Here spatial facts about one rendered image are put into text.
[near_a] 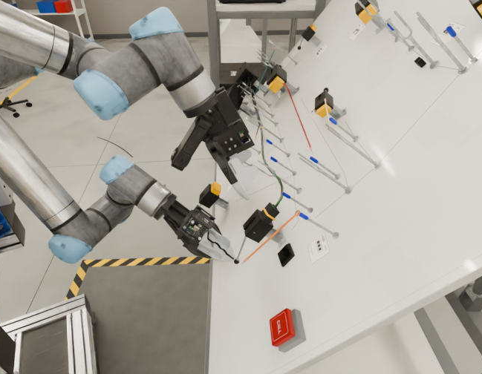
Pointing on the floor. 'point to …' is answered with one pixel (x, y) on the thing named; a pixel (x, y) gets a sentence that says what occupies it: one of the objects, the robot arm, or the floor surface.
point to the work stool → (10, 103)
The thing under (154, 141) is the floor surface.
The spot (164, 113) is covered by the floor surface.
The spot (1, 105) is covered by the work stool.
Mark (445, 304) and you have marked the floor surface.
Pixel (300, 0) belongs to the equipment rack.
